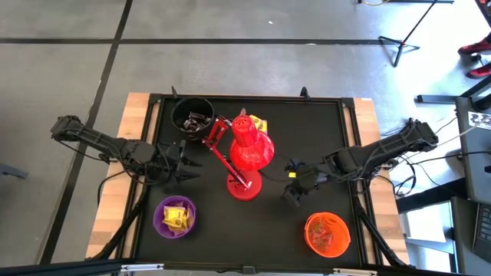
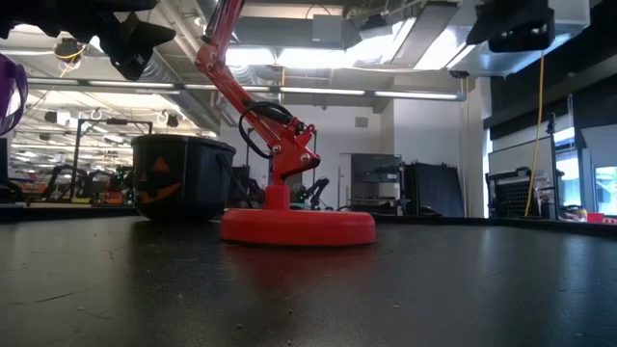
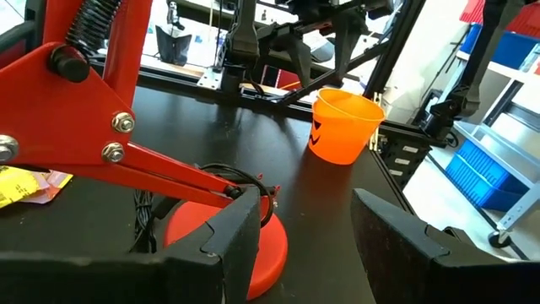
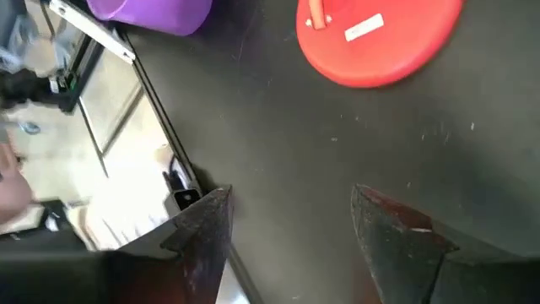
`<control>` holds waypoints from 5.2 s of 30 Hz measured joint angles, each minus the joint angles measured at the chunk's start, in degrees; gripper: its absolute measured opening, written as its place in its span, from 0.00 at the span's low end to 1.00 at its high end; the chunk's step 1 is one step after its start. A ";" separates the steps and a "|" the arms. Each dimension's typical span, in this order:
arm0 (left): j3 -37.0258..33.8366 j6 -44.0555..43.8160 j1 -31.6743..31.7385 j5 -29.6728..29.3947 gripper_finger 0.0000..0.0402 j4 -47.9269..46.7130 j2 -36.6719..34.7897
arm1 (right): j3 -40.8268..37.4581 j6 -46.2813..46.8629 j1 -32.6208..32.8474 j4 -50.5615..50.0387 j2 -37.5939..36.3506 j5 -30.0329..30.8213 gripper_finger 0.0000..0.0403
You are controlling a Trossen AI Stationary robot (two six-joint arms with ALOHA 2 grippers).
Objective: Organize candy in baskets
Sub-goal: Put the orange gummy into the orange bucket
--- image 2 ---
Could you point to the small black robot arm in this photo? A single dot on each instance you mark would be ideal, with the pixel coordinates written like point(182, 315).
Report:
point(315, 190)

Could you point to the black pole stand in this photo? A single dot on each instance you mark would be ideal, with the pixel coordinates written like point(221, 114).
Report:
point(553, 164)

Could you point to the black table mat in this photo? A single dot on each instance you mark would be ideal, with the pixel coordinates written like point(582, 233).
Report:
point(337, 299)

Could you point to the black curtain panel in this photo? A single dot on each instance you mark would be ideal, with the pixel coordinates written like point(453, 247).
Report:
point(434, 190)

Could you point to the grey metal cabinet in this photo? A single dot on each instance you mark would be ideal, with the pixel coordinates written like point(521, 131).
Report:
point(376, 173)

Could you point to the silver spiral duct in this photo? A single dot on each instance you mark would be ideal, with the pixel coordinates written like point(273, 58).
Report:
point(164, 77)

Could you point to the red box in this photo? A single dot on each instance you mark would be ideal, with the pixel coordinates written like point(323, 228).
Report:
point(600, 218)

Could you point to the long ceiling light strip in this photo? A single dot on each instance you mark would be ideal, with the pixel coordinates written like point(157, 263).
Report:
point(318, 90)

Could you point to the black perforated cart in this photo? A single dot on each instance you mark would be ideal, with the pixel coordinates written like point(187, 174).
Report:
point(516, 193)

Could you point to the purple plastic bucket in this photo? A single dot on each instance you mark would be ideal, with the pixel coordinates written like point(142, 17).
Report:
point(7, 87)

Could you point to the black plastic bucket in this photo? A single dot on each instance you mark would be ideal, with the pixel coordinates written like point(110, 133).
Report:
point(183, 168)

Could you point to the red desk lamp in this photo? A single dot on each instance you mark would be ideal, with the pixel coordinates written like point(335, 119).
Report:
point(299, 229)

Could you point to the silver ventilation duct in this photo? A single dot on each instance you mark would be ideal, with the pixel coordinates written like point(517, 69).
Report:
point(434, 43)

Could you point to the grey ceiling box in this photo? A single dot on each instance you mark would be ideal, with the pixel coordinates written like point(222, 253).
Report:
point(328, 30)

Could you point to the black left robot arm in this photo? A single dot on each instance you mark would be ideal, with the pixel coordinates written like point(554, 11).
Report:
point(48, 14)

